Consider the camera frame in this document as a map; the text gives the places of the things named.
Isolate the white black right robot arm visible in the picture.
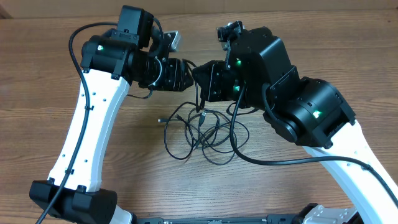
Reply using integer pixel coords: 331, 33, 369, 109
193, 24, 397, 223

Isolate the black thin USB cable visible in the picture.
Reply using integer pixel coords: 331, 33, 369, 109
164, 101, 259, 166

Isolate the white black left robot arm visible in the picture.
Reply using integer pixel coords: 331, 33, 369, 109
29, 6, 193, 223

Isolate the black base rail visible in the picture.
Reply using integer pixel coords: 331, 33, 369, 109
133, 203, 318, 224

